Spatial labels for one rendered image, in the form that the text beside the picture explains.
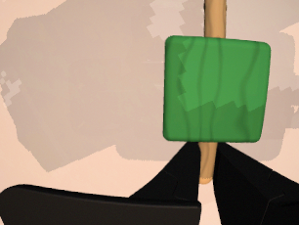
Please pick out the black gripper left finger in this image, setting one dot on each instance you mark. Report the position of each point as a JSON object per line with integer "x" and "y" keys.
{"x": 170, "y": 198}

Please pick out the green wooden block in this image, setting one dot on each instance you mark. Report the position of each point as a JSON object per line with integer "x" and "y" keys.
{"x": 215, "y": 89}

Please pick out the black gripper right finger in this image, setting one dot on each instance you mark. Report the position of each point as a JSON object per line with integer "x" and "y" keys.
{"x": 250, "y": 193}

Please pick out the purple string with wooden stick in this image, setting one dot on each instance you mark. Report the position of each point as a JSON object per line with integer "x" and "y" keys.
{"x": 214, "y": 26}

